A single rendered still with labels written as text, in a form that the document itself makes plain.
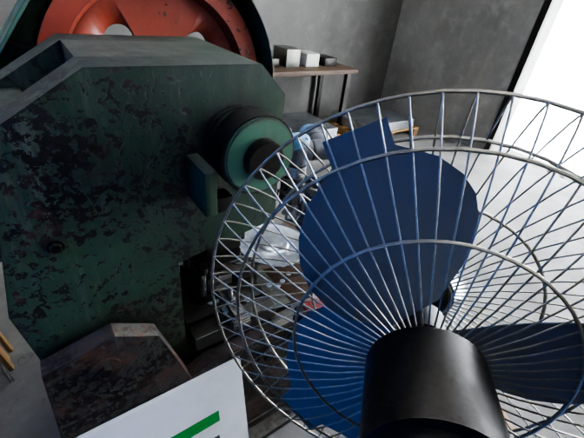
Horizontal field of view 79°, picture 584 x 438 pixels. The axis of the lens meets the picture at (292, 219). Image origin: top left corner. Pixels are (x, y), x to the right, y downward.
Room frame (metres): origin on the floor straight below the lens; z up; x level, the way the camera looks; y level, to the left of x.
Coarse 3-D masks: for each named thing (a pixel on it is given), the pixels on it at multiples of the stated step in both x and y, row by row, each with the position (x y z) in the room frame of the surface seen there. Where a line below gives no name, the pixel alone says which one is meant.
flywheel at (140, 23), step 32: (64, 0) 1.08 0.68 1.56; (96, 0) 1.15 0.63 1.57; (128, 0) 1.21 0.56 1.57; (160, 0) 1.27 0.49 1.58; (192, 0) 1.33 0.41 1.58; (224, 0) 1.37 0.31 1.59; (64, 32) 1.07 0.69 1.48; (96, 32) 1.15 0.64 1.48; (160, 32) 1.26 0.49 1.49; (224, 32) 1.40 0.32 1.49
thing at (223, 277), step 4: (224, 264) 0.98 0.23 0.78; (216, 268) 0.96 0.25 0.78; (220, 268) 0.96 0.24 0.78; (224, 268) 0.97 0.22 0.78; (228, 268) 0.97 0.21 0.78; (196, 272) 0.97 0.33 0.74; (208, 272) 0.93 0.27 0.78; (216, 272) 0.94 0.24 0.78; (208, 276) 0.91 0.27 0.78; (220, 276) 0.92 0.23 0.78; (224, 276) 0.93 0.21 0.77; (228, 276) 0.93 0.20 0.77; (208, 280) 0.89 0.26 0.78; (216, 280) 0.91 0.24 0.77; (220, 280) 0.92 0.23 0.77; (224, 280) 0.93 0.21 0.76; (228, 280) 0.93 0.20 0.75; (208, 284) 0.89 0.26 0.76; (216, 284) 0.91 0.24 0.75; (220, 284) 0.92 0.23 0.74; (208, 288) 0.89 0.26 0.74
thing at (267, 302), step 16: (240, 288) 0.95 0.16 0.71; (256, 288) 0.96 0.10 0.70; (192, 304) 0.84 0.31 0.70; (208, 304) 0.85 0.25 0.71; (272, 304) 0.89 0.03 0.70; (192, 320) 0.78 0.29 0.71; (208, 320) 0.79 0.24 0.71; (224, 320) 0.79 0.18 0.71; (192, 336) 0.72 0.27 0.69; (208, 336) 0.73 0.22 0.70
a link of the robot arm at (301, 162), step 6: (306, 138) 1.17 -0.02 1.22; (312, 144) 1.18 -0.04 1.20; (294, 150) 1.15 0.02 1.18; (300, 150) 1.15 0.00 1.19; (306, 150) 1.16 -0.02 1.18; (294, 156) 1.15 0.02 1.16; (300, 156) 1.15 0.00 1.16; (312, 156) 1.17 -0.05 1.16; (294, 162) 1.15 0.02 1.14; (300, 162) 1.15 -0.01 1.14; (306, 162) 1.17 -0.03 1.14; (294, 168) 1.15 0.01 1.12; (300, 168) 1.15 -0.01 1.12
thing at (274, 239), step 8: (272, 224) 1.28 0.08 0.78; (280, 224) 1.28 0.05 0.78; (248, 232) 1.19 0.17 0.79; (264, 232) 1.21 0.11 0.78; (288, 232) 1.24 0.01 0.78; (296, 232) 1.25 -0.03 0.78; (248, 240) 1.14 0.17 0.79; (256, 240) 1.15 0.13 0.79; (272, 240) 1.15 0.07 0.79; (280, 240) 1.16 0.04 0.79; (240, 248) 1.08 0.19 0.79; (248, 248) 1.09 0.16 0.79; (264, 248) 1.09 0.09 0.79; (288, 248) 1.12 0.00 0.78; (296, 248) 1.13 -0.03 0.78; (256, 256) 1.04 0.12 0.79; (264, 256) 1.05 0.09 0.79; (272, 256) 1.05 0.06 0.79; (280, 256) 1.06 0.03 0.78; (288, 256) 1.07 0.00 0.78; (296, 256) 1.08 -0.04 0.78; (264, 264) 1.00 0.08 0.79; (272, 264) 1.01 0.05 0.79; (280, 264) 1.01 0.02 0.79; (288, 264) 1.01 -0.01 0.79
